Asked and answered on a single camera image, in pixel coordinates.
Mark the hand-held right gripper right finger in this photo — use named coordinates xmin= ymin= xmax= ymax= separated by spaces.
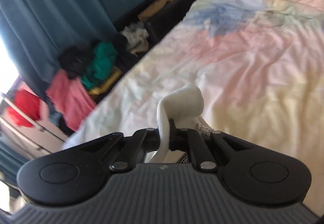
xmin=168 ymin=119 xmax=254 ymax=171

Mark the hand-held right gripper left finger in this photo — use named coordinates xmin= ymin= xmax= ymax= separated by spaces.
xmin=83 ymin=127 xmax=161 ymax=172

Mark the cream white zip hoodie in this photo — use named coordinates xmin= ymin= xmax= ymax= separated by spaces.
xmin=150 ymin=85 xmax=215 ymax=164

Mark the yellow garment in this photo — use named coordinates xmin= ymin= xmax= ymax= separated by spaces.
xmin=88 ymin=69 xmax=124 ymax=96

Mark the pink garment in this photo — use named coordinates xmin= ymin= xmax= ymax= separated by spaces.
xmin=46 ymin=70 xmax=98 ymax=133

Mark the green garment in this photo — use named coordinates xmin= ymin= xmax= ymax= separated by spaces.
xmin=80 ymin=42 xmax=118 ymax=90

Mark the patterned white cloth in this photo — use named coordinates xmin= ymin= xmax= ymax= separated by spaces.
xmin=120 ymin=23 xmax=150 ymax=55

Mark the bed with pastel sheet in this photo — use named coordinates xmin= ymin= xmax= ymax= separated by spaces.
xmin=62 ymin=0 xmax=324 ymax=210

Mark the standing garment steamer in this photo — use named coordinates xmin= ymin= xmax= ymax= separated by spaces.
xmin=0 ymin=91 xmax=69 ymax=155

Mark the cardboard box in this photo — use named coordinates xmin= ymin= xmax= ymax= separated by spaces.
xmin=137 ymin=0 xmax=175 ymax=21

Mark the red garment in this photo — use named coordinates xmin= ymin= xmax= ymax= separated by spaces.
xmin=6 ymin=89 xmax=41 ymax=127

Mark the narrow teal curtain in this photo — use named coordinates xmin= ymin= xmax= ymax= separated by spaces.
xmin=0 ymin=142 xmax=27 ymax=185

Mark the wide teal curtain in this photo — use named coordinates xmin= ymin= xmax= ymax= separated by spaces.
xmin=0 ymin=0 xmax=156 ymax=103

